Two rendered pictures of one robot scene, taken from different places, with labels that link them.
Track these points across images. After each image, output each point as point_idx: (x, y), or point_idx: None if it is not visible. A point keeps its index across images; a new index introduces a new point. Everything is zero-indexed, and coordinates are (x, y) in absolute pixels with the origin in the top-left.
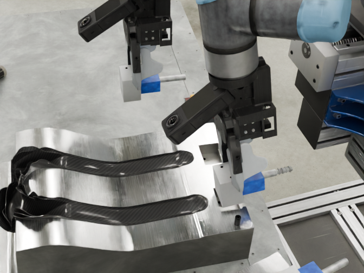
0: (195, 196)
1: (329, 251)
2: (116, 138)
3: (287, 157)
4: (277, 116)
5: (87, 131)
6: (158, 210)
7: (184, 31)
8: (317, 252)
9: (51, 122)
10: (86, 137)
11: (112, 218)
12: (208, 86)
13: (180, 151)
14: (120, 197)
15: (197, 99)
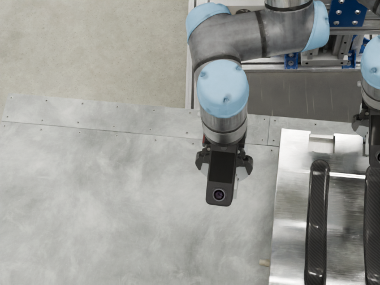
0: (367, 173)
1: (255, 92)
2: (274, 219)
3: (93, 76)
4: (28, 60)
5: (211, 249)
6: (371, 206)
7: (77, 108)
8: (252, 103)
9: (185, 282)
10: (275, 244)
11: (372, 244)
12: (374, 115)
13: (312, 168)
14: (352, 233)
15: (379, 129)
